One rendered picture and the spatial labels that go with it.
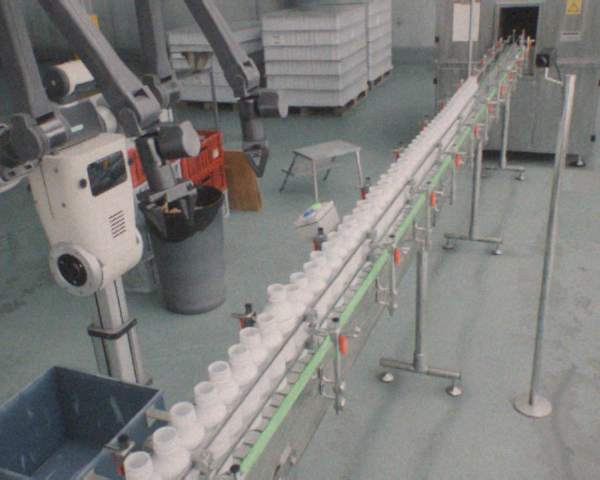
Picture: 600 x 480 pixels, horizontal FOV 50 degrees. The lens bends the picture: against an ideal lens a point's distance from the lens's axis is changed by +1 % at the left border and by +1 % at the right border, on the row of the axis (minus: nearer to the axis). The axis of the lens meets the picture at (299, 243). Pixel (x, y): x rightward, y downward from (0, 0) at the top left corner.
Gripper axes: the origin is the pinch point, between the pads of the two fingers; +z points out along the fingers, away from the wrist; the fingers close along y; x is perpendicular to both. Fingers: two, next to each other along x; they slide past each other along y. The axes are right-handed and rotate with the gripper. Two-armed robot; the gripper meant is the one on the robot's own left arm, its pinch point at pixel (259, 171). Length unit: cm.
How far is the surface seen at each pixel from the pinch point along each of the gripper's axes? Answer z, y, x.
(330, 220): 20.9, 9.8, -19.0
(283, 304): 14, -53, 0
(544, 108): 80, 352, -252
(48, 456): 52, -37, 61
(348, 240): 17.1, -16.9, -19.8
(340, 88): 79, 603, -121
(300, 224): 19.4, 6.4, -9.7
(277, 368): 24, -59, 3
